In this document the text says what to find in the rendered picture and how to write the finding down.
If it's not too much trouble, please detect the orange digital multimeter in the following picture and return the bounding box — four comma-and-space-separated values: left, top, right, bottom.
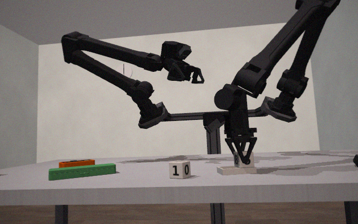
59, 160, 95, 168

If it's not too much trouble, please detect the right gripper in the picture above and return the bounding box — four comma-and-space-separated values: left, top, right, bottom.
167, 62, 204, 84

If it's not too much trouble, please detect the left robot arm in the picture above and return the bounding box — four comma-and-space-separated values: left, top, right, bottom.
203, 0, 341, 133

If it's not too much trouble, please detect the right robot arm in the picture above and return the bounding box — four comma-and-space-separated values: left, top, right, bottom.
61, 31, 192, 124

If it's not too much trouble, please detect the green long rectangular box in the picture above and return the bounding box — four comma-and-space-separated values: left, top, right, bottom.
49, 163, 116, 181

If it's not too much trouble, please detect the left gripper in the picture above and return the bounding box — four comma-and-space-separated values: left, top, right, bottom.
224, 110, 257, 163

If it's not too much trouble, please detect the cream rectangular tray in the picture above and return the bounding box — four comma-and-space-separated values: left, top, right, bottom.
217, 166, 257, 175

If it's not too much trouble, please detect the beige calendar cube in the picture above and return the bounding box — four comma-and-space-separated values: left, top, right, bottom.
233, 151, 255, 168
169, 161, 191, 179

